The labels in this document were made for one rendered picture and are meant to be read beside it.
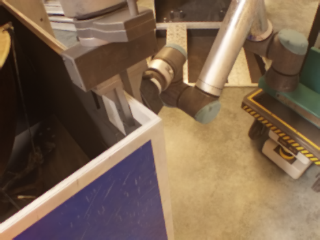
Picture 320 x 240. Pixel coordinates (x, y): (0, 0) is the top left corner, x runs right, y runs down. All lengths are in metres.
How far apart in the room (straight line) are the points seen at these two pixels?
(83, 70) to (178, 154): 1.21
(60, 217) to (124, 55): 0.24
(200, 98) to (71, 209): 0.53
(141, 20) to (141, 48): 0.09
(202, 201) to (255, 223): 0.30
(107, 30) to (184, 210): 1.13
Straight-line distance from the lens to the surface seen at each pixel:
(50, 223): 0.36
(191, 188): 1.36
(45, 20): 1.82
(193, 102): 0.76
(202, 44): 2.43
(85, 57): 0.31
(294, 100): 1.30
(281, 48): 1.23
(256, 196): 1.39
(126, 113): 0.39
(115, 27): 0.26
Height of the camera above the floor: 1.21
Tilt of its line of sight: 47 degrees down
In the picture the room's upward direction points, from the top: 6 degrees counter-clockwise
